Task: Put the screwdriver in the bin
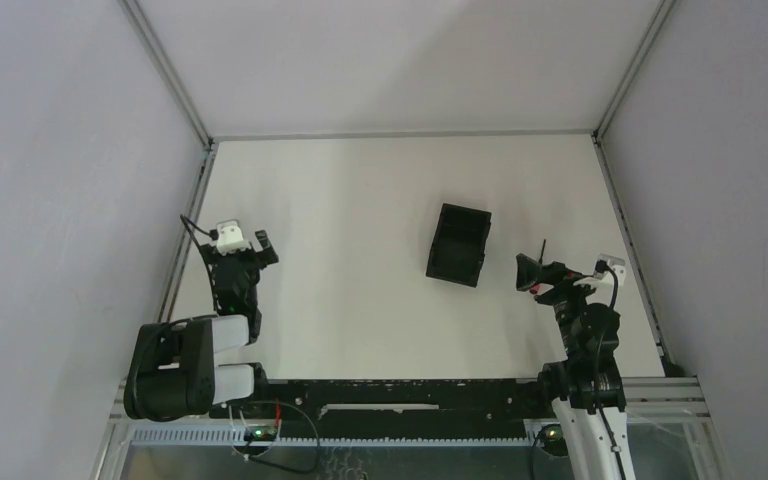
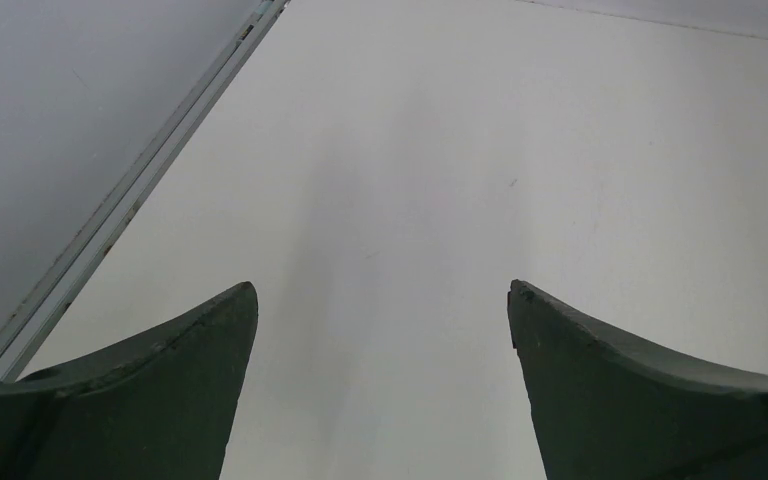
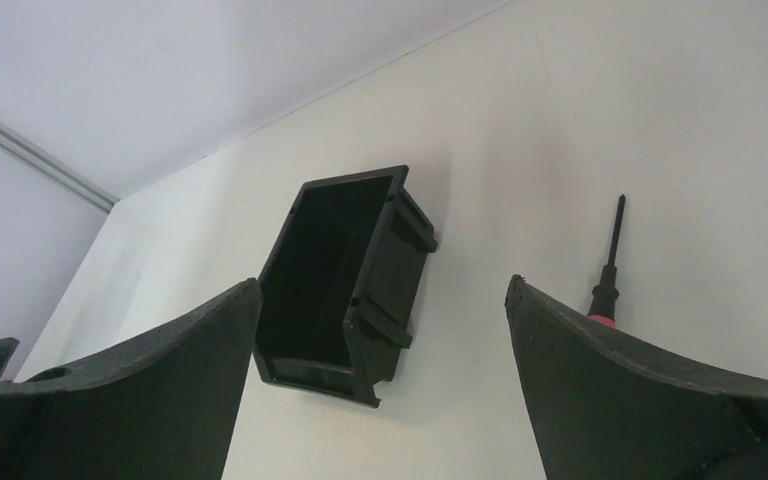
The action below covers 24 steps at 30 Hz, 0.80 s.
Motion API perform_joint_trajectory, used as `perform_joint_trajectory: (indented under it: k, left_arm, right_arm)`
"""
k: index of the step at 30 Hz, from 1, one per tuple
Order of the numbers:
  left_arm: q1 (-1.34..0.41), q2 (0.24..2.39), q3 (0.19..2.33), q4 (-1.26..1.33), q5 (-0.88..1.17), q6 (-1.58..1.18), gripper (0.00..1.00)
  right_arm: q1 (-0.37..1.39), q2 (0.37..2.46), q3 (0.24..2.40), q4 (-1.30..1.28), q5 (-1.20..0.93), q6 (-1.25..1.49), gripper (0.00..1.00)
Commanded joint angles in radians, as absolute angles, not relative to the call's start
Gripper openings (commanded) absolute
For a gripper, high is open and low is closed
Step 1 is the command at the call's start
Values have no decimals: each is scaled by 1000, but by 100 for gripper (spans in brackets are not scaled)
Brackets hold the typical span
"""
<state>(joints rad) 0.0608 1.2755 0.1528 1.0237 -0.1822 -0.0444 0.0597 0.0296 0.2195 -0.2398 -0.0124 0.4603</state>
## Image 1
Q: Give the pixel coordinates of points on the right controller board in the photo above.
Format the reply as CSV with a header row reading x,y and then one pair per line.
x,y
550,441

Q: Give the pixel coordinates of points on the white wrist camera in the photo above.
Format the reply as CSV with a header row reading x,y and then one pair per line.
x,y
609,271
230,238

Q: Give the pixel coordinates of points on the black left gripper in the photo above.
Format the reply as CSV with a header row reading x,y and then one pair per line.
x,y
239,256

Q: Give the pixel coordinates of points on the black plastic bin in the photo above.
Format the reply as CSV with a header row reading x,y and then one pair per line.
x,y
457,251

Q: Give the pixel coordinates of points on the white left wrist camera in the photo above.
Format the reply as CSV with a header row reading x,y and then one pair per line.
x,y
230,238

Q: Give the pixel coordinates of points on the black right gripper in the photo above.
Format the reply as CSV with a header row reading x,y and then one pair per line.
x,y
531,272

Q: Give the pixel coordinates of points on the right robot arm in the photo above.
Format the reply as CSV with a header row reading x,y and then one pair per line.
x,y
585,390

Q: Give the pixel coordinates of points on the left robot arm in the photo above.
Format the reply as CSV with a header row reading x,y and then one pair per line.
x,y
173,371

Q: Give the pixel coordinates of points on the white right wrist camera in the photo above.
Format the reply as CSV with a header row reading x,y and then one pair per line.
x,y
609,271

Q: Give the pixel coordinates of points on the left controller board with cables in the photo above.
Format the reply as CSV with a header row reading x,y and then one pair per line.
x,y
271,434

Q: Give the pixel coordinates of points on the red handled black screwdriver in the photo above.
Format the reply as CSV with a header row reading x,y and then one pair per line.
x,y
535,289

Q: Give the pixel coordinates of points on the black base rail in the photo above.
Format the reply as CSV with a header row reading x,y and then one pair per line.
x,y
459,409

